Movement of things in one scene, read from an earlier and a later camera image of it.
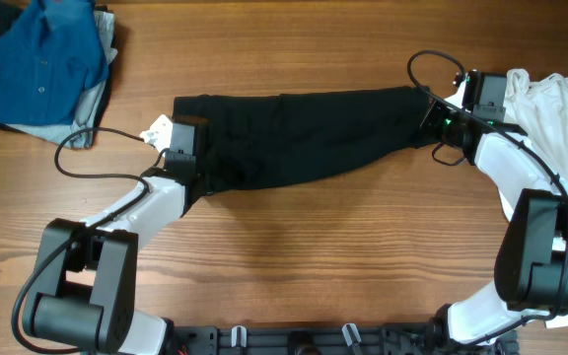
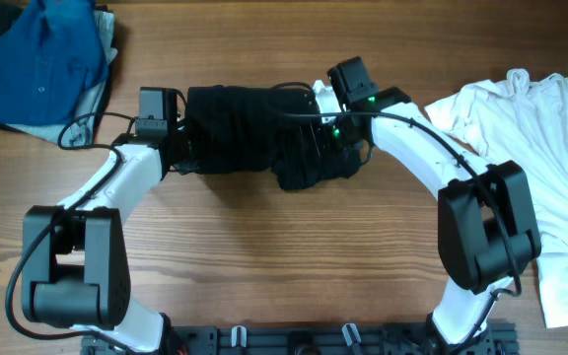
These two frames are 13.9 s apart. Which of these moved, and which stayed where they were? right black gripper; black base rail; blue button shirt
Moved: right black gripper
Stayed: black base rail; blue button shirt
